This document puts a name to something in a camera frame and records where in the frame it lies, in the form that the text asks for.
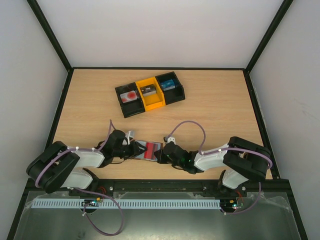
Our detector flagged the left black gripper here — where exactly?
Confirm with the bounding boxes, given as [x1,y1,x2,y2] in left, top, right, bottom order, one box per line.
[113,141,148,160]

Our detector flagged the brown leather card holder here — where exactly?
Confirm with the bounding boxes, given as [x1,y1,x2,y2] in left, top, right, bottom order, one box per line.
[134,140,163,162]

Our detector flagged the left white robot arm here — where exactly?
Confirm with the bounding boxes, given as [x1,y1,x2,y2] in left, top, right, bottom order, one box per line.
[26,130,147,194]

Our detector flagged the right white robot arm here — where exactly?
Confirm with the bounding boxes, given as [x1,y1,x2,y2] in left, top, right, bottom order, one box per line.
[154,136,273,196]

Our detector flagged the red white card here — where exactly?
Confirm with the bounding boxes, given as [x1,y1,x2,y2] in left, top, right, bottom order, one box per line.
[120,90,138,103]

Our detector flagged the grey vip card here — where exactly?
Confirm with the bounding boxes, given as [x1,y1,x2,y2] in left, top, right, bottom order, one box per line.
[139,84,157,97]

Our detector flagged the blue card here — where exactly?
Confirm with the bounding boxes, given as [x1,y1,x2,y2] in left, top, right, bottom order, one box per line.
[160,79,176,91]

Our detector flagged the left black bin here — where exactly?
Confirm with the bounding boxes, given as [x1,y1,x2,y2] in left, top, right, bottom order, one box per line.
[115,82,146,118]

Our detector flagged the black bin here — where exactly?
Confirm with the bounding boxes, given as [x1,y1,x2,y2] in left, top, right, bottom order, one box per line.
[155,71,186,105]
[115,82,146,118]

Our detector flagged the yellow middle bin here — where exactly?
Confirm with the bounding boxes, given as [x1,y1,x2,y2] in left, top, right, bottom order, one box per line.
[135,77,166,112]

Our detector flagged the right black bin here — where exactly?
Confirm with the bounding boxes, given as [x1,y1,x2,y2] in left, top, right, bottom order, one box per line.
[155,71,186,105]

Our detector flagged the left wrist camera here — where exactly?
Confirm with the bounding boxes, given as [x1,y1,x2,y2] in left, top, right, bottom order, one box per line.
[123,130,135,145]

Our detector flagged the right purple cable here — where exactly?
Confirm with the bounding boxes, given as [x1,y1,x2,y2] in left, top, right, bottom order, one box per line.
[171,120,273,216]

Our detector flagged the light blue cable duct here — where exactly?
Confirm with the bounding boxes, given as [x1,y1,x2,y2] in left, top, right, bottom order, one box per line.
[31,198,221,210]

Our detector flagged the black enclosure frame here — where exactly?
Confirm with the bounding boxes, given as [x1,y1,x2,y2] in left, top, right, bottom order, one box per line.
[7,0,308,240]

